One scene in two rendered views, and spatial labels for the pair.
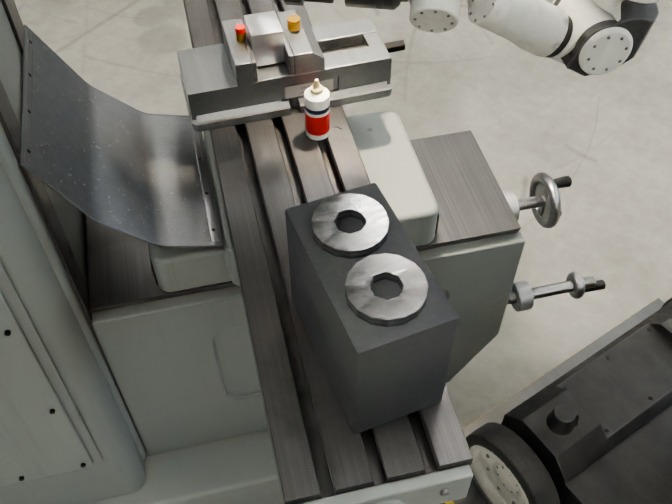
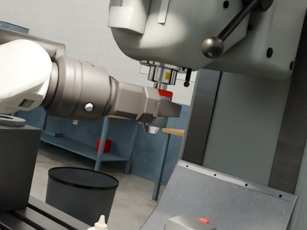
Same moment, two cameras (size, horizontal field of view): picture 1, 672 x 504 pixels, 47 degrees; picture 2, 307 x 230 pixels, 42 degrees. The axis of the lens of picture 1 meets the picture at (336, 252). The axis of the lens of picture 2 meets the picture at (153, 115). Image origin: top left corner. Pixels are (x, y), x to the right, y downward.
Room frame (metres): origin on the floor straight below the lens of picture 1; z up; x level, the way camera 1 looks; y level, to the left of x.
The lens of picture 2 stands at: (1.47, -0.34, 1.26)
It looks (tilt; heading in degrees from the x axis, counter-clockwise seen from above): 3 degrees down; 140
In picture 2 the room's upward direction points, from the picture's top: 11 degrees clockwise
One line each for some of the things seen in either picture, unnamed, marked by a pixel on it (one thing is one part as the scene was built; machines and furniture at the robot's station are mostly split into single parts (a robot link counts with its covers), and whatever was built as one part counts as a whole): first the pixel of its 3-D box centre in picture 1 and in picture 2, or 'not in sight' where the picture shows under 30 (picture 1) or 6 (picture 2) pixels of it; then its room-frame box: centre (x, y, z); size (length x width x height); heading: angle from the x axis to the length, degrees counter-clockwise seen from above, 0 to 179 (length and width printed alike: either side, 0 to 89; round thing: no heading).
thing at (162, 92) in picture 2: not in sight; (159, 92); (0.97, 0.09, 1.26); 0.05 x 0.05 x 0.01
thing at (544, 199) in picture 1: (528, 203); not in sight; (1.09, -0.40, 0.64); 0.16 x 0.12 x 0.12; 103
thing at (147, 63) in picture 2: not in sight; (164, 66); (0.97, 0.09, 1.31); 0.09 x 0.09 x 0.01
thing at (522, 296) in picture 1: (557, 288); not in sight; (0.96, -0.46, 0.52); 0.22 x 0.06 x 0.06; 103
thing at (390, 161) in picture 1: (285, 190); not in sight; (0.97, 0.09, 0.80); 0.50 x 0.35 x 0.12; 103
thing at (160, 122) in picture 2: not in sight; (155, 110); (0.97, 0.09, 1.23); 0.05 x 0.05 x 0.05
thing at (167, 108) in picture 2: not in sight; (165, 108); (1.00, 0.09, 1.24); 0.06 x 0.02 x 0.03; 81
